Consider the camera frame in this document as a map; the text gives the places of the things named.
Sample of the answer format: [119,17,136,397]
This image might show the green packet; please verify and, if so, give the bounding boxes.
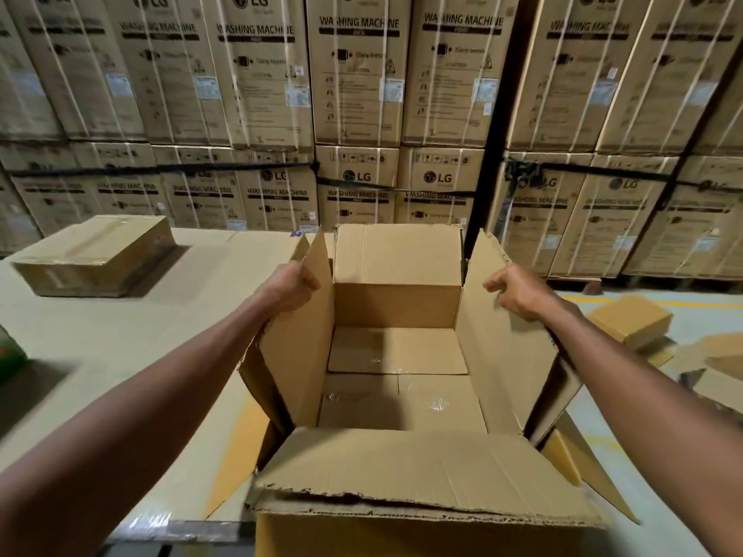
[0,326,29,383]

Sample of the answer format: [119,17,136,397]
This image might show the black strap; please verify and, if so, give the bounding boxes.
[504,158,743,196]
[0,161,319,179]
[315,175,484,200]

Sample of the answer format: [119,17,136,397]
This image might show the small closed cardboard box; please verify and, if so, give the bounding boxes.
[585,295,675,350]

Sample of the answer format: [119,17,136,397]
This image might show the person's left forearm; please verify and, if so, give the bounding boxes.
[0,289,281,557]

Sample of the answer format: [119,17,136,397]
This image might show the flat sealed cardboard box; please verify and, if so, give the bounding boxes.
[10,215,177,299]

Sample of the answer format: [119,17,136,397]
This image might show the person's right hand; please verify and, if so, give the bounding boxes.
[483,263,563,321]

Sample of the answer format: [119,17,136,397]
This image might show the stack of large printed cartons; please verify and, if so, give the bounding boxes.
[0,0,743,280]

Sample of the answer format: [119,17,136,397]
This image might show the wooden pallet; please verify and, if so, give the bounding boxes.
[546,275,743,296]

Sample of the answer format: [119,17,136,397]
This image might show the flattened cardboard pieces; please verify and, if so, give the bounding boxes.
[643,333,743,415]

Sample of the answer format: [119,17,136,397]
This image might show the person's right forearm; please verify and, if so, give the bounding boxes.
[537,297,743,557]

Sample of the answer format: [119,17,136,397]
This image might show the person's left hand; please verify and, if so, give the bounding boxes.
[254,262,322,314]

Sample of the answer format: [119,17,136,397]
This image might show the large cardboard box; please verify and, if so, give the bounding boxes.
[204,224,640,557]

